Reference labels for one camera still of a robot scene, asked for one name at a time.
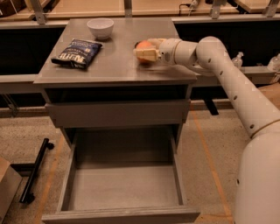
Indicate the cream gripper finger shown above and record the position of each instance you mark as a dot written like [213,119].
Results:
[156,41]
[146,54]

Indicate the orange fruit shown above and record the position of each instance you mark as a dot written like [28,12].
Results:
[144,44]

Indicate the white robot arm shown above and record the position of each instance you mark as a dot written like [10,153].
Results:
[258,182]

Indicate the grey drawer cabinet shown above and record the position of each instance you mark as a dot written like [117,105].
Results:
[115,75]

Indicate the closed grey top drawer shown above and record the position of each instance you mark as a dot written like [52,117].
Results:
[117,113]

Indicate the open grey middle drawer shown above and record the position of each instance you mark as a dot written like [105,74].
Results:
[123,176]

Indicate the white ceramic bowl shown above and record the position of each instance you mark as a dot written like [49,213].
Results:
[101,28]

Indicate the blue chip bag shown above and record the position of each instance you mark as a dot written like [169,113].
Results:
[78,54]

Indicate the clear sanitizer pump bottle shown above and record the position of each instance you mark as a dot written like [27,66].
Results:
[237,60]

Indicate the cardboard box right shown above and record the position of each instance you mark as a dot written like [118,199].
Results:
[272,92]

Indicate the cardboard box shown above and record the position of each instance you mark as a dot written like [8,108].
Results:
[272,92]
[9,183]

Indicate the cardboard box left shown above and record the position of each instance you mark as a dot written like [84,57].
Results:
[9,183]

